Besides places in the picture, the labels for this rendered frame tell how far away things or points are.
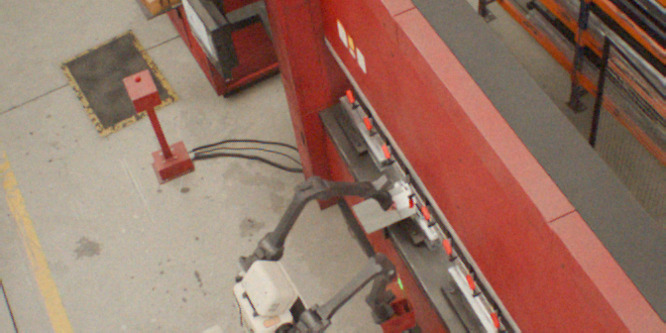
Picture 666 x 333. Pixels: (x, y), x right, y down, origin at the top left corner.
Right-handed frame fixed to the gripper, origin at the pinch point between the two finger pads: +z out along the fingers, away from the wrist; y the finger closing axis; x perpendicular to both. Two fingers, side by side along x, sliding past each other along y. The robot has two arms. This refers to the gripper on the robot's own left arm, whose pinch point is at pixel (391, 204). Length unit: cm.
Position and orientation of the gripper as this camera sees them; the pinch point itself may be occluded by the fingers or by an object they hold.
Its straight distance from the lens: 451.9
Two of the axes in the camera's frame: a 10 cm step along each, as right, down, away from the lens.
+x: -7.4, 6.4, 2.1
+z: 5.3, 3.7, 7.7
